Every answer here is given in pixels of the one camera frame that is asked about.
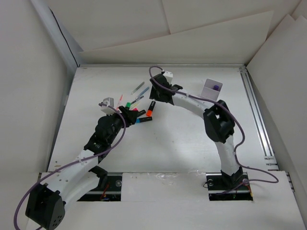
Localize blue cap highlighter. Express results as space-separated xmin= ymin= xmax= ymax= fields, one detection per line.
xmin=136 ymin=116 xmax=153 ymax=124

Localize orange cap highlighter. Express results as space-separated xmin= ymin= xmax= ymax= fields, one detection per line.
xmin=146 ymin=101 xmax=156 ymax=117

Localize purple cap highlighter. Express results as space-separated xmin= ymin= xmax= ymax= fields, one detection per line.
xmin=213 ymin=85 xmax=219 ymax=91

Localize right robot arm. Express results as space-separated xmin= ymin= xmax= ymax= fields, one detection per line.
xmin=150 ymin=73 xmax=243 ymax=190

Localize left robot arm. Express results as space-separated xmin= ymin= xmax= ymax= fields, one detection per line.
xmin=25 ymin=106 xmax=138 ymax=230

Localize light blue pen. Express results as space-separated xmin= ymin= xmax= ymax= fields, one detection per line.
xmin=136 ymin=86 xmax=150 ymax=99

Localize black gel pen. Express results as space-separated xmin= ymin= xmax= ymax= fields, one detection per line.
xmin=131 ymin=95 xmax=144 ymax=105

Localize grey green pen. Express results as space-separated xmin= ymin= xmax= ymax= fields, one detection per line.
xmin=131 ymin=81 xmax=145 ymax=95

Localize pink clear pen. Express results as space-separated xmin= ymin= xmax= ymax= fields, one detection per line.
xmin=116 ymin=94 xmax=123 ymax=110

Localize white compartment organizer box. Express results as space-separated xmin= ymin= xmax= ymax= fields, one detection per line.
xmin=200 ymin=79 xmax=223 ymax=101

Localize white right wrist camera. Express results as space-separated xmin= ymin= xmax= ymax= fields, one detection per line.
xmin=161 ymin=71 xmax=173 ymax=84

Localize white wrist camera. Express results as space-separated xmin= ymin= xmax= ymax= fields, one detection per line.
xmin=161 ymin=71 xmax=173 ymax=84
xmin=98 ymin=97 xmax=114 ymax=115

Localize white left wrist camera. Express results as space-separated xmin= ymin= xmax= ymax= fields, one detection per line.
xmin=98 ymin=97 xmax=114 ymax=115

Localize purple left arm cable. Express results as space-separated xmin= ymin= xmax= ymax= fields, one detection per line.
xmin=13 ymin=102 xmax=127 ymax=230

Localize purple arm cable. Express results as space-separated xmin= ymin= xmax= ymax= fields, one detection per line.
xmin=148 ymin=66 xmax=279 ymax=192
xmin=13 ymin=102 xmax=127 ymax=230

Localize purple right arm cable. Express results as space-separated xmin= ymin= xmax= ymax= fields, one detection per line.
xmin=148 ymin=66 xmax=279 ymax=192

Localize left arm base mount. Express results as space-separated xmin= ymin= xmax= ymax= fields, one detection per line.
xmin=78 ymin=172 xmax=123 ymax=202

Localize aluminium rail right side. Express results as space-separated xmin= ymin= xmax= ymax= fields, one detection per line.
xmin=239 ymin=65 xmax=279 ymax=171

